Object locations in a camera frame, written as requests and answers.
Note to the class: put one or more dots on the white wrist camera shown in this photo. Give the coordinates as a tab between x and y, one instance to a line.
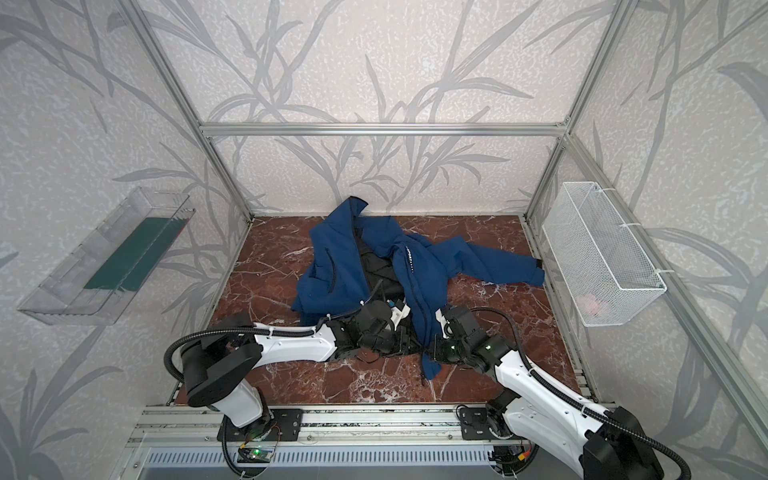
399	312
445	328

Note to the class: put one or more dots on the green mat in tray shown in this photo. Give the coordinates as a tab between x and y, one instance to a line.
134	260

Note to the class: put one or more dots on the aluminium frame struts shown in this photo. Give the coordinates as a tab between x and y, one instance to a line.
741	390

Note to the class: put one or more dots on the clear plastic wall tray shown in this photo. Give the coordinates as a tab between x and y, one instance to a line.
61	299

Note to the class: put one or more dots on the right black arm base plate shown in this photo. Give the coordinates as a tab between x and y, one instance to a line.
480	423

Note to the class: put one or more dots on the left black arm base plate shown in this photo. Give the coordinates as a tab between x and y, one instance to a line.
281	424

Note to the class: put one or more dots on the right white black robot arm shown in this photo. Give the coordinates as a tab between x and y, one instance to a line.
595	441

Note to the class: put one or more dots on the pink object in basket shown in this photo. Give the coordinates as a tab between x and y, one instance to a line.
591	307

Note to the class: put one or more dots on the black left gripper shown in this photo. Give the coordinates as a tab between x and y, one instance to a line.
390	327

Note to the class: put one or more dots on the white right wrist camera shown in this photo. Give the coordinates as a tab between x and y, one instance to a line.
445	328

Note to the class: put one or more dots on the blue zip jacket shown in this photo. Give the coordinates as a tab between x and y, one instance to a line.
358	256

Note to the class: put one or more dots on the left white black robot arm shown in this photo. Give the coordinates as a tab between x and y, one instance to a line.
213	364

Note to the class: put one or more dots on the green circuit board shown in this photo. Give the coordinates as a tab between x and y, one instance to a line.
254	455

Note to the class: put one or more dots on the white wire mesh basket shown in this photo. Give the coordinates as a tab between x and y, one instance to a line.
598	253

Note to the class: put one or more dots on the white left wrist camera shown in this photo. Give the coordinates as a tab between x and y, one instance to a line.
399	312

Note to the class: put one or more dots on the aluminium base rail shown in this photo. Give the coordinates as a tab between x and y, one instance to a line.
323	425

